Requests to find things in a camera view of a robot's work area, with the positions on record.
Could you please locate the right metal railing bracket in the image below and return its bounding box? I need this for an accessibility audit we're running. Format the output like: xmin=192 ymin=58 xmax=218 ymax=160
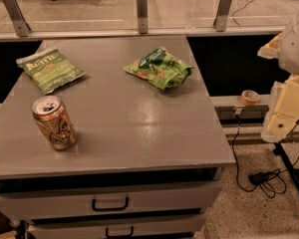
xmin=213 ymin=0 xmax=232 ymax=32

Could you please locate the green Kettle chip bag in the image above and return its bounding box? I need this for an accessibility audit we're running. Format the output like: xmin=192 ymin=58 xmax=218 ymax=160
xmin=16 ymin=47 xmax=85 ymax=95

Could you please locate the orange tape roll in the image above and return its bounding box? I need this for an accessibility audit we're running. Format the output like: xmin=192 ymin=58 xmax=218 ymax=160
xmin=240 ymin=90 xmax=260 ymax=106

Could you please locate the middle metal railing bracket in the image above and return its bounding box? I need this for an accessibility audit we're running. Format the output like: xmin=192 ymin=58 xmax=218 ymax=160
xmin=137 ymin=0 xmax=148 ymax=34

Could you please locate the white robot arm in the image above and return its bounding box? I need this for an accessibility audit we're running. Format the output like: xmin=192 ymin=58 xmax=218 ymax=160
xmin=257 ymin=10 xmax=299 ymax=142

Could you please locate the green rice chip bag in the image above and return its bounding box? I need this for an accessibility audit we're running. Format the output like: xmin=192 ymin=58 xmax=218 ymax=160
xmin=123 ymin=47 xmax=193 ymax=91

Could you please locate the grey drawer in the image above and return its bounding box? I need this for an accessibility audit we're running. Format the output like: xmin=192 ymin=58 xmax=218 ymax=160
xmin=0 ymin=181 xmax=221 ymax=220
xmin=28 ymin=214 xmax=205 ymax=239

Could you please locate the black stand leg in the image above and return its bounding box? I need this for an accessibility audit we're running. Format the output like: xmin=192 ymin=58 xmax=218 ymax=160
xmin=273 ymin=142 xmax=299 ymax=192

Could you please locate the metal railing bracket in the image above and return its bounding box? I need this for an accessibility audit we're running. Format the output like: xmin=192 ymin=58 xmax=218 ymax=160
xmin=213 ymin=0 xmax=232 ymax=32
xmin=2 ymin=0 xmax=31 ymax=37
xmin=137 ymin=0 xmax=148 ymax=34

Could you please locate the black power cable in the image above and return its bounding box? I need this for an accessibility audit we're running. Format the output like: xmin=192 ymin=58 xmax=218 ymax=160
xmin=230 ymin=116 xmax=299 ymax=199

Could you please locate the orange drink can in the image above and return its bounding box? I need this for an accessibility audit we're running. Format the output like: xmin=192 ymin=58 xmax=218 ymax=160
xmin=32 ymin=96 xmax=77 ymax=150

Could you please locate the lower grey drawer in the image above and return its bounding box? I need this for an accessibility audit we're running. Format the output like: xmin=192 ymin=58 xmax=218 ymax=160
xmin=28 ymin=214 xmax=205 ymax=239

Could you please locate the black floor cable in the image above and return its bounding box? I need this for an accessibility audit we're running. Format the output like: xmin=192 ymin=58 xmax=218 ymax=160
xmin=231 ymin=0 xmax=273 ymax=27

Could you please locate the upper grey drawer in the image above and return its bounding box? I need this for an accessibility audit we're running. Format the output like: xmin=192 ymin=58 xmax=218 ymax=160
xmin=0 ymin=181 xmax=221 ymax=220

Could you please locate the left metal railing bracket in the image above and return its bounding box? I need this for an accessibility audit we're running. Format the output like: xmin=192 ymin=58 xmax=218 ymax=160
xmin=2 ymin=0 xmax=31 ymax=37

